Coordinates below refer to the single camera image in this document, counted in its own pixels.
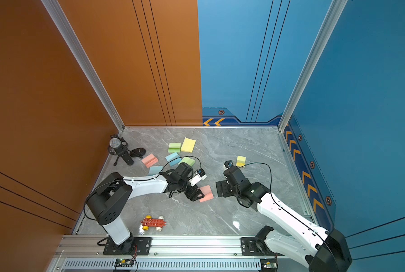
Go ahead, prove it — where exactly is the pink memo pad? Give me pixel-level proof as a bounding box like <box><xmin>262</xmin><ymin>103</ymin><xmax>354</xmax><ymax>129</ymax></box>
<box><xmin>141</xmin><ymin>154</ymin><xmax>158</xmax><ymax>168</ymax></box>
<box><xmin>199</xmin><ymin>185</ymin><xmax>214</xmax><ymax>203</ymax></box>

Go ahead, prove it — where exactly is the small yellow memo pad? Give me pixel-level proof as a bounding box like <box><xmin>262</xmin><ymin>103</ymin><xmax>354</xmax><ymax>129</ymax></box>
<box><xmin>236</xmin><ymin>156</ymin><xmax>246</xmax><ymax>167</ymax></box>

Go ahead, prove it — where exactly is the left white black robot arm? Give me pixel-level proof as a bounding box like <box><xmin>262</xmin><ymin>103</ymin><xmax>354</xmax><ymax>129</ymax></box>
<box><xmin>85</xmin><ymin>163</ymin><xmax>206</xmax><ymax>246</ymax></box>

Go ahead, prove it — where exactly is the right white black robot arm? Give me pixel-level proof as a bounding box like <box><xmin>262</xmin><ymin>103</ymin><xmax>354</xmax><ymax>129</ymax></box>
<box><xmin>217</xmin><ymin>161</ymin><xmax>353</xmax><ymax>272</ymax></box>

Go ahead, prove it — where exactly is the large green memo pad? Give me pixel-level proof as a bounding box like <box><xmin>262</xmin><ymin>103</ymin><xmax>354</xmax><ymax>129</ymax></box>
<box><xmin>179</xmin><ymin>157</ymin><xmax>196</xmax><ymax>167</ymax></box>

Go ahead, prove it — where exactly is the blue memo pad centre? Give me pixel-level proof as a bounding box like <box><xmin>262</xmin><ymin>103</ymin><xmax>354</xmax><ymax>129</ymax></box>
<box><xmin>166</xmin><ymin>153</ymin><xmax>182</xmax><ymax>166</ymax></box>

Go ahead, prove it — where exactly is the light blue memo pad left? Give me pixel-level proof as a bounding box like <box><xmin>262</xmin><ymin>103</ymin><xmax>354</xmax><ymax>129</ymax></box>
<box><xmin>148</xmin><ymin>165</ymin><xmax>163</xmax><ymax>176</ymax></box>

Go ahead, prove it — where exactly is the small green memo pad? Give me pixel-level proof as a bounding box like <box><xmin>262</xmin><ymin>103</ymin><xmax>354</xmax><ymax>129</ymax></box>
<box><xmin>168</xmin><ymin>142</ymin><xmax>182</xmax><ymax>153</ymax></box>

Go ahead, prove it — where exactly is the large yellow memo pad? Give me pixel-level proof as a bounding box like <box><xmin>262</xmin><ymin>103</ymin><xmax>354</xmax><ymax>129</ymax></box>
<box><xmin>180</xmin><ymin>137</ymin><xmax>196</xmax><ymax>153</ymax></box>

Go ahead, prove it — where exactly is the red toy brick car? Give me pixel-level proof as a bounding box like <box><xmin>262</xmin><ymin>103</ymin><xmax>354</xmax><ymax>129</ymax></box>
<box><xmin>141</xmin><ymin>215</ymin><xmax>167</xmax><ymax>232</ymax></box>

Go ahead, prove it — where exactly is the right circuit board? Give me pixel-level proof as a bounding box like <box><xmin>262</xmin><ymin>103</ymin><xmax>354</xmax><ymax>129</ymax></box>
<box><xmin>260</xmin><ymin>259</ymin><xmax>278</xmax><ymax>272</ymax></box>

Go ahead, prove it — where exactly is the left green circuit board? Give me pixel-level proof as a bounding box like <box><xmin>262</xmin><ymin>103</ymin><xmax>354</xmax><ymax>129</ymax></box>
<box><xmin>114</xmin><ymin>258</ymin><xmax>136</xmax><ymax>269</ymax></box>

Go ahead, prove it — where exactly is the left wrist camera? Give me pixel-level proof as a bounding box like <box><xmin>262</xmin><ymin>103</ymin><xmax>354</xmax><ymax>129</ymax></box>
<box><xmin>189</xmin><ymin>168</ymin><xmax>206</xmax><ymax>187</ymax></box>

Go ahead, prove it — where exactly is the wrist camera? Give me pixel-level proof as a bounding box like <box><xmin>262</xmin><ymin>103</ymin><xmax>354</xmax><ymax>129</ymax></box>
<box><xmin>189</xmin><ymin>168</ymin><xmax>206</xmax><ymax>187</ymax></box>
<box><xmin>224</xmin><ymin>160</ymin><xmax>234</xmax><ymax>170</ymax></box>

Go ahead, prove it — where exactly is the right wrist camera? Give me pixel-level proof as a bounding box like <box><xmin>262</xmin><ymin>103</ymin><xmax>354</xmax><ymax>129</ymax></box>
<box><xmin>224</xmin><ymin>160</ymin><xmax>234</xmax><ymax>170</ymax></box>

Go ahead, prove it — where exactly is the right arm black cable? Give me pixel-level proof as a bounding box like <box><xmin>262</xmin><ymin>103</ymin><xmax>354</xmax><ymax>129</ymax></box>
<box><xmin>241</xmin><ymin>162</ymin><xmax>334</xmax><ymax>262</ymax></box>

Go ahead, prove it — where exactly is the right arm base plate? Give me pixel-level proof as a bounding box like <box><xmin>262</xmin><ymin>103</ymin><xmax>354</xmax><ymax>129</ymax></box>
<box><xmin>240</xmin><ymin>237</ymin><xmax>278</xmax><ymax>256</ymax></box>

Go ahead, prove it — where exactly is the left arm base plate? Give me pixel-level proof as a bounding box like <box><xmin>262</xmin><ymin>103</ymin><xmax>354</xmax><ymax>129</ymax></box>
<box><xmin>103</xmin><ymin>236</ymin><xmax>153</xmax><ymax>256</ymax></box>

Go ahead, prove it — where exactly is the aluminium front rail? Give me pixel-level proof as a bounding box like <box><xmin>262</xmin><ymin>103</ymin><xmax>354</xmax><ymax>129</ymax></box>
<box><xmin>47</xmin><ymin>235</ymin><xmax>308</xmax><ymax>272</ymax></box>

